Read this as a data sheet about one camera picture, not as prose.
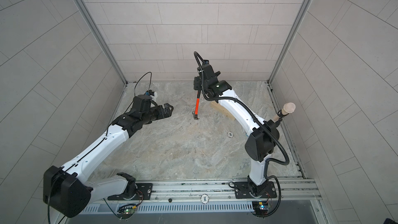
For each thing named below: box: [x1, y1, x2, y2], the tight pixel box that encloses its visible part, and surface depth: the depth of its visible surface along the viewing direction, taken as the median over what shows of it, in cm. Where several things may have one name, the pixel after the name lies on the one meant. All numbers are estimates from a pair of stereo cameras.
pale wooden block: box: [210, 100, 236, 121], surface depth 101 cm
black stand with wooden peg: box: [273, 102, 296, 122], surface depth 72 cm
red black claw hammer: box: [192, 90, 202, 120], surface depth 84 cm
